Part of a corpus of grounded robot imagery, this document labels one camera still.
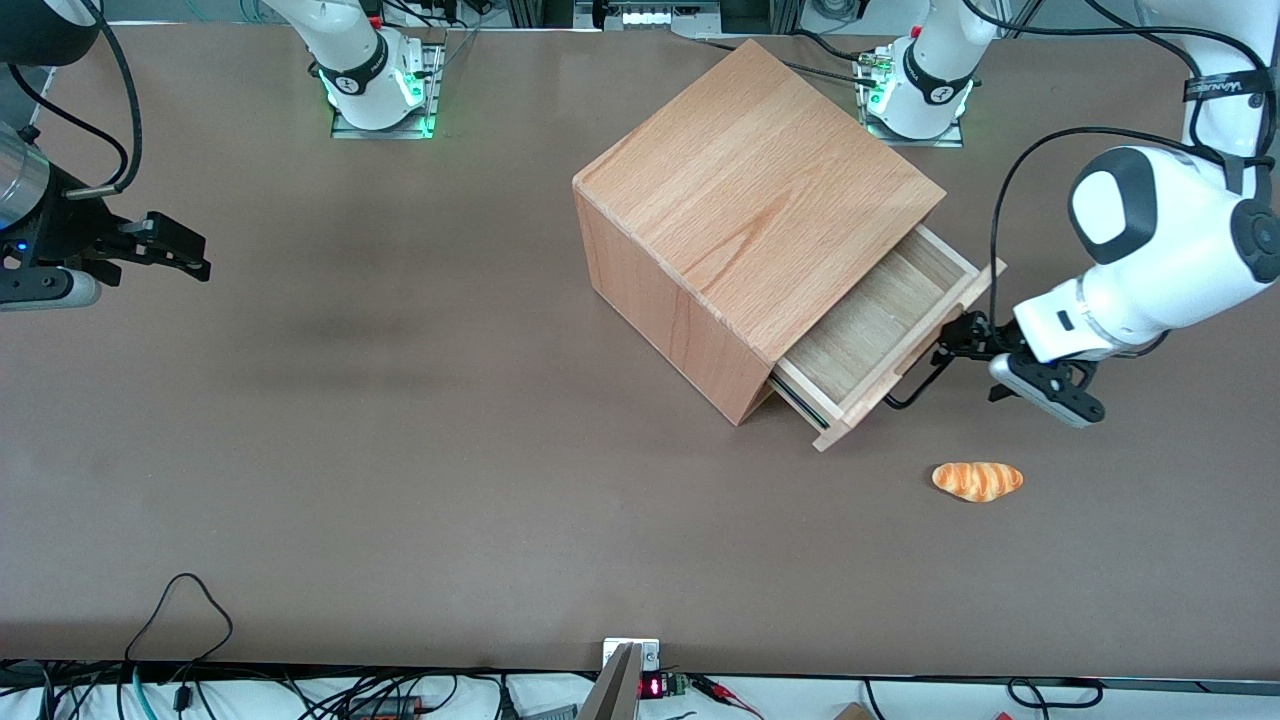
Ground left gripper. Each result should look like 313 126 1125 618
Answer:
932 277 1114 365

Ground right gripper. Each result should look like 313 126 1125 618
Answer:
0 165 212 289

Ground wooden drawer with black handle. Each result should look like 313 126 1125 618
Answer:
770 225 1008 453

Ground wooden drawer cabinet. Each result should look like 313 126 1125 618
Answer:
572 38 947 428

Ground orange striped bread roll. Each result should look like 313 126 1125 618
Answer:
931 461 1025 504

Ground red and black clip leads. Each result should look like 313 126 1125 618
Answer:
688 674 766 719

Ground grey metal pole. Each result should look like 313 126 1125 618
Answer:
574 643 644 720

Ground orange and black device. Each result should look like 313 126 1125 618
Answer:
343 694 425 720

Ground black left wrist camera cable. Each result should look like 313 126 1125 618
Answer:
958 0 1278 327

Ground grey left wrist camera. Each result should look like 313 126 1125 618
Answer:
988 352 1108 430

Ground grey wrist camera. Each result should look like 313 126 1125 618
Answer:
0 268 102 313
988 352 1108 430

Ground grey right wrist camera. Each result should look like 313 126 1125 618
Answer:
0 268 102 313

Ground black cable with metal plug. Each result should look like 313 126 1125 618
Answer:
62 0 144 201

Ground thin black cable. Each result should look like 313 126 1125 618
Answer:
6 62 132 169

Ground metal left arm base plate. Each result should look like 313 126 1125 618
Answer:
856 48 967 150

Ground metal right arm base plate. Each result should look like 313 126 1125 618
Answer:
330 38 447 141

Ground black cable with silver connector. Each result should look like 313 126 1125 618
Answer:
695 28 893 83

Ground black coiled cable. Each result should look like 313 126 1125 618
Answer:
1006 677 1107 710

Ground black velcro strap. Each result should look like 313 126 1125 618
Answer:
1183 67 1277 104

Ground looped black cable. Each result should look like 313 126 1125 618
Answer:
124 572 235 669

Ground small metal bracket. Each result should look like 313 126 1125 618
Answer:
602 637 662 673

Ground aluminium frame with white strip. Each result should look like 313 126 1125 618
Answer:
505 0 806 33

